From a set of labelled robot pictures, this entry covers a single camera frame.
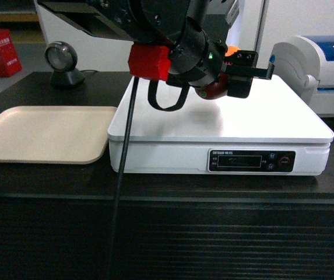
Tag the black gripper orange gear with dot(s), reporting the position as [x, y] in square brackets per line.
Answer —
[239, 68]

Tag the dark red mango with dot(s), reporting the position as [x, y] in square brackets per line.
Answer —
[214, 90]

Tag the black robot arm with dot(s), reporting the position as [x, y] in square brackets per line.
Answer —
[179, 42]

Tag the white electronic checkout scale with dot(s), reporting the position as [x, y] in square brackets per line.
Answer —
[271, 132]

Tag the white blue label printer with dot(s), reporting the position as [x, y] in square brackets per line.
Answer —
[306, 64]

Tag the black round barcode scanner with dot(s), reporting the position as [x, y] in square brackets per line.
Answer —
[62, 58]

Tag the beige plastic tray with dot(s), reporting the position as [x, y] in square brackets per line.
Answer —
[54, 134]

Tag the red fire extinguisher box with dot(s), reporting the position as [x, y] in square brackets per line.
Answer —
[9, 60]

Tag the red wrist camera mount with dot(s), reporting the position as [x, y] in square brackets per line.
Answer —
[149, 62]

